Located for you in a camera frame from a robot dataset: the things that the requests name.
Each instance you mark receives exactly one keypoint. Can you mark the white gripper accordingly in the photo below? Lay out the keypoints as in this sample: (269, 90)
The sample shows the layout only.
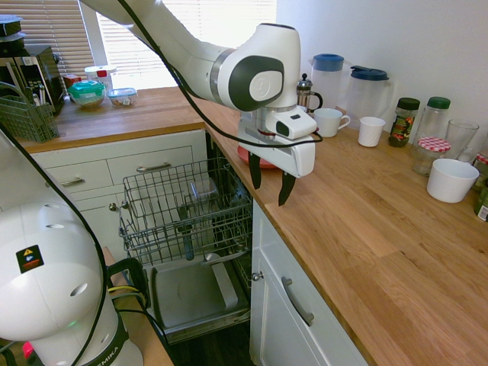
(303, 160)

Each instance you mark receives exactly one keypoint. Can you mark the red round plate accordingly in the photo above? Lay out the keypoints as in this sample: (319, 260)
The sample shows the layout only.
(244, 154)

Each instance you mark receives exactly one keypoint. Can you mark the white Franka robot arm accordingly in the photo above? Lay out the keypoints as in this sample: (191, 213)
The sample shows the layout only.
(274, 49)

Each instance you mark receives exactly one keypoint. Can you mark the grey dishwasher door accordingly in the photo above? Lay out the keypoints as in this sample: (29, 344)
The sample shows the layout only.
(190, 293)

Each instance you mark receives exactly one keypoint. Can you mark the clear plastic container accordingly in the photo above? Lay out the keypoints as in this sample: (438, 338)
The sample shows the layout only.
(204, 190)

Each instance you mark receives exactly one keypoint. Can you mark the white ceramic mug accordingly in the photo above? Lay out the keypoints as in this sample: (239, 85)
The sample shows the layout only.
(328, 124)

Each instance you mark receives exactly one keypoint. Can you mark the glass french press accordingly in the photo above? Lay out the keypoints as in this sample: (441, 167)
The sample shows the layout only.
(305, 95)

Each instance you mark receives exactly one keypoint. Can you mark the round metal cabinet knob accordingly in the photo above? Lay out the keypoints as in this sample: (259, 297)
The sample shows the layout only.
(113, 207)
(257, 276)

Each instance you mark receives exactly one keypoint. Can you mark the clear pitcher round blue lid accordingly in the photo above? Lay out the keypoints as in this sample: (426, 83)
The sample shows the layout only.
(328, 82)

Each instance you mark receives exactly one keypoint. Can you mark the clear pitcher spouted blue lid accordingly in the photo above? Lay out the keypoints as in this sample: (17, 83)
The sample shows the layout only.
(368, 97)

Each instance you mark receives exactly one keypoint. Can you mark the spice jar dark lid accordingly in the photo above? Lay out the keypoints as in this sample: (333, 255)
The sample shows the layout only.
(403, 124)

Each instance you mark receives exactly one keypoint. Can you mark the glass jar red checked lid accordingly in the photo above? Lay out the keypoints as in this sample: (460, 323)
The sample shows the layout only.
(432, 146)

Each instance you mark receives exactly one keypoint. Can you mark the small container blue lid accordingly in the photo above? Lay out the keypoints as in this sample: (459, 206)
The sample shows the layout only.
(122, 98)

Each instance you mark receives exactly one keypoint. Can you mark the bright white window blind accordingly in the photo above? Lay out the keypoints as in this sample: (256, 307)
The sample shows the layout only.
(213, 19)

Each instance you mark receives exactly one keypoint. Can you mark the clear jar green lid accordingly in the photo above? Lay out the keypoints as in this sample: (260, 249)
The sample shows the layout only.
(434, 122)

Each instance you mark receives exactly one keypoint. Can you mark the white ceramic bowl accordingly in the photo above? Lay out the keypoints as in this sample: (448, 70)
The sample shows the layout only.
(451, 183)

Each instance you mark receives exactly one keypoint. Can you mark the clear drinking glass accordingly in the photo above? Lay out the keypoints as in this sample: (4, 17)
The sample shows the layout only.
(461, 139)

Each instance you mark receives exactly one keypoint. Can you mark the white container red tab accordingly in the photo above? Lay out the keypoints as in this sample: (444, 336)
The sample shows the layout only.
(100, 74)

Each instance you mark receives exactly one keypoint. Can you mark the food container teal lid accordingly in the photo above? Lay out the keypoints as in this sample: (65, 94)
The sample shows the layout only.
(87, 95)

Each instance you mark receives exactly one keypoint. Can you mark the small jar red lid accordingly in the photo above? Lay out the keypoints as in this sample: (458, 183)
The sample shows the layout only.
(482, 165)

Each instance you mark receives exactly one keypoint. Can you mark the dark green labelled jar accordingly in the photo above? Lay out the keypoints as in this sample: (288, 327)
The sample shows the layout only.
(482, 204)

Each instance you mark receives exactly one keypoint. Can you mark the red brown box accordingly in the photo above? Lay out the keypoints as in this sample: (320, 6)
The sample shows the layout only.
(71, 82)

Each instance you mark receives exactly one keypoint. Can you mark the grey green cutlery basket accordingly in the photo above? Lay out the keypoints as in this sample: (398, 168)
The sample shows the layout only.
(26, 122)

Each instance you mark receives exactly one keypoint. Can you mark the black coffee machine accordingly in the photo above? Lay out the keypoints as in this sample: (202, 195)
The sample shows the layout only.
(36, 72)

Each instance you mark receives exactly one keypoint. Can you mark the shaded window blind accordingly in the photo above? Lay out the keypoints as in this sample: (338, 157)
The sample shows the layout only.
(45, 23)

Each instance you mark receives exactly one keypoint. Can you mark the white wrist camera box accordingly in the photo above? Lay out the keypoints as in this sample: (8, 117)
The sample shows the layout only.
(301, 122)

